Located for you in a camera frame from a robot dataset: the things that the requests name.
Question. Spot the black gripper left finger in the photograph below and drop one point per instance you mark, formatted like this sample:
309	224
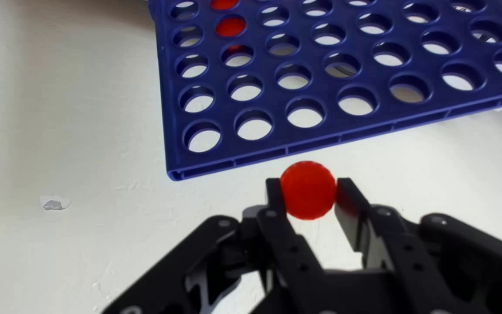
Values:
293	275

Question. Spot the blue connect four grid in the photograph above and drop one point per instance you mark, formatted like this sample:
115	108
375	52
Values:
248	81

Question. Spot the red game token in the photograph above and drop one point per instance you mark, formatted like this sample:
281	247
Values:
309	191

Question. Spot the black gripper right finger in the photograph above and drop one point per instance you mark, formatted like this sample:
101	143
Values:
389	247

